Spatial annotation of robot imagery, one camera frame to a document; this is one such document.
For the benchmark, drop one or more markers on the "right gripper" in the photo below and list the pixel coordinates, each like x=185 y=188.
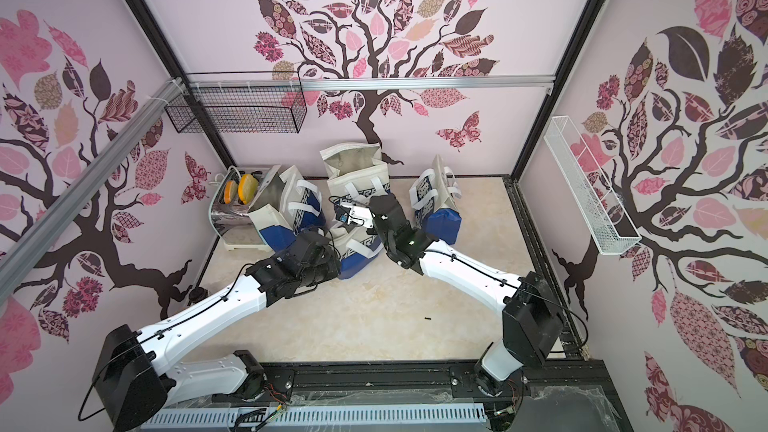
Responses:
x=380 y=210

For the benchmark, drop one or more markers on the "white slotted cable duct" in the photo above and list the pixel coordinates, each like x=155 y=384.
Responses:
x=316 y=418

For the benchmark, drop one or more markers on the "black base frame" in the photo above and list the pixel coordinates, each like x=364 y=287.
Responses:
x=562 y=395

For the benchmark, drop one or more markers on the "left aluminium rail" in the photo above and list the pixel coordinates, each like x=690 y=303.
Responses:
x=31 y=247

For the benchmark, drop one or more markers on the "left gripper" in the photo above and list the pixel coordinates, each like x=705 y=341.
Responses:
x=333 y=266

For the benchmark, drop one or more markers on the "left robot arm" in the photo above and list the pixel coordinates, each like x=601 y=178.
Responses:
x=140 y=372

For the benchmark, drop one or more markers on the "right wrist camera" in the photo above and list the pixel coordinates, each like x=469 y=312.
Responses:
x=352 y=214

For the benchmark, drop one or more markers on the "black wire basket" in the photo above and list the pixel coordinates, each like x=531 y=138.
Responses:
x=259 y=102

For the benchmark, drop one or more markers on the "orange bread slice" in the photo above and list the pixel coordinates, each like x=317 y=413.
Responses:
x=230 y=193

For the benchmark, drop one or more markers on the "back aluminium rail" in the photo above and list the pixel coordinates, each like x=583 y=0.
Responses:
x=408 y=83

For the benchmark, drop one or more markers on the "aluminium rail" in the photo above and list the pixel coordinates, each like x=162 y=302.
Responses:
x=31 y=247
x=408 y=83

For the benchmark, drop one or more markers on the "blue takeout bag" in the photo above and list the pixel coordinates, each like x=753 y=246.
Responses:
x=285 y=205
x=355 y=246

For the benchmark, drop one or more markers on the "yellow bread slice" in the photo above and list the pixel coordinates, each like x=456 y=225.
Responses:
x=247 y=188

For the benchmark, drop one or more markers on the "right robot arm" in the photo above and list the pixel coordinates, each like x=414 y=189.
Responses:
x=532 y=319

